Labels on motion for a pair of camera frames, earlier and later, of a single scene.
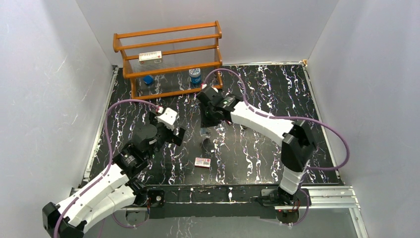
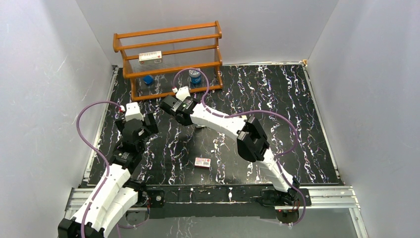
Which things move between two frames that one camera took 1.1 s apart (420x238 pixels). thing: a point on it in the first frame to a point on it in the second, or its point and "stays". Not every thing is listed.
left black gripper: x=174 y=135 to x=136 y=123
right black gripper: x=205 y=123 to x=188 y=124
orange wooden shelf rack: x=168 y=61 stays
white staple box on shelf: x=150 y=57 stays
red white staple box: x=202 y=162 stays
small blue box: x=148 y=79 stays
